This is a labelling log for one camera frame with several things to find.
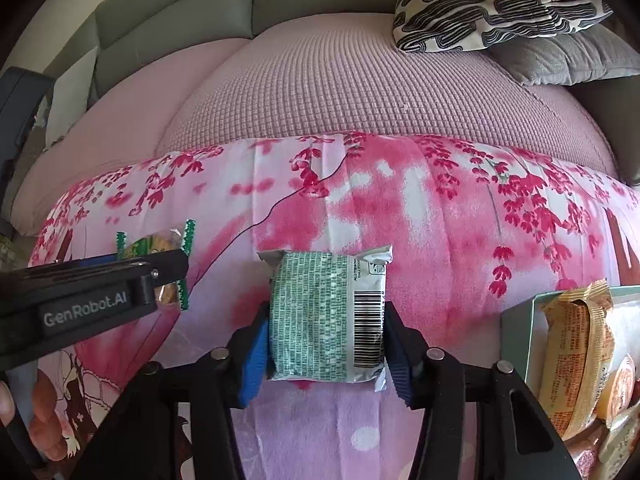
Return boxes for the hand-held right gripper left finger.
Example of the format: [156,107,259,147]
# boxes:
[70,301,273,480]

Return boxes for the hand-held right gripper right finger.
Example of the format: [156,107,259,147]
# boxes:
[382,302,583,480]

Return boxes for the green-edged cracker packet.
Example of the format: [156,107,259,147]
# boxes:
[115,218,197,310]

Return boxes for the silver-green snack packet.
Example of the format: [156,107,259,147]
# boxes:
[256,245,394,393]

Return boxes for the teal cardboard box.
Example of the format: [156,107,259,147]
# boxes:
[500,284,640,411]

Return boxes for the beige orange-print snack packet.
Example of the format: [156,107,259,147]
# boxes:
[541,280,622,442]

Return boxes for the person's left hand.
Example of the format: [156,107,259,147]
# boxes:
[0,374,68,461]

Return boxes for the pink printed blanket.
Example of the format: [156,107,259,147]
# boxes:
[27,132,640,480]

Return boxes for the white cushion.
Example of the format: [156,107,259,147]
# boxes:
[44,45,99,151]

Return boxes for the round orange snack packet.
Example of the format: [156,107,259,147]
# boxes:
[595,354,639,426]

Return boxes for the pink waffle sofa cover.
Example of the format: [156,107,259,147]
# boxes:
[12,22,621,236]

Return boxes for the grey-green sofa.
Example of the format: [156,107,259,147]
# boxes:
[0,0,640,186]

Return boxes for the grey pillow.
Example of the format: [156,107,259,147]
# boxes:
[484,22,640,87]

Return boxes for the black and white patterned pillow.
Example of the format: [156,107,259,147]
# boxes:
[391,0,615,54]

